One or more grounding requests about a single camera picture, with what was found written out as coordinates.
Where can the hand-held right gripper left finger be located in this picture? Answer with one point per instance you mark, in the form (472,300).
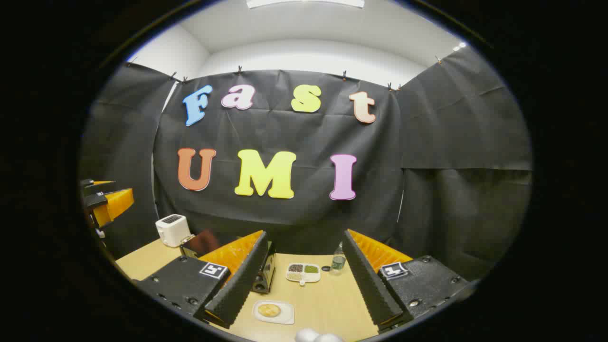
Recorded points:
(237,285)

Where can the white square plate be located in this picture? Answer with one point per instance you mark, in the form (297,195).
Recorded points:
(285,316)

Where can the ceiling light panel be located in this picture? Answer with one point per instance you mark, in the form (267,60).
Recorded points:
(304,3)

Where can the golden bread bun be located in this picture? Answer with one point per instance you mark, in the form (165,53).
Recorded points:
(269,310)

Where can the black backdrop cloth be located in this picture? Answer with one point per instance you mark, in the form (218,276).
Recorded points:
(427,142)

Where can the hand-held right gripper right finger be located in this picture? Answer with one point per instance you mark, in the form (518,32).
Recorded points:
(370,280)

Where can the black electric oven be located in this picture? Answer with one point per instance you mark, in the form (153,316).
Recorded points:
(263,273)

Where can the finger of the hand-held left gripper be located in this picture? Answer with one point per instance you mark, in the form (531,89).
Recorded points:
(111,204)
(95,183)

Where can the white toaster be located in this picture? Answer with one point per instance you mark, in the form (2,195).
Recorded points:
(172,232)

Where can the clear plastic water bottle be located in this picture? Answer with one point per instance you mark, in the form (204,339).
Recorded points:
(338,261)

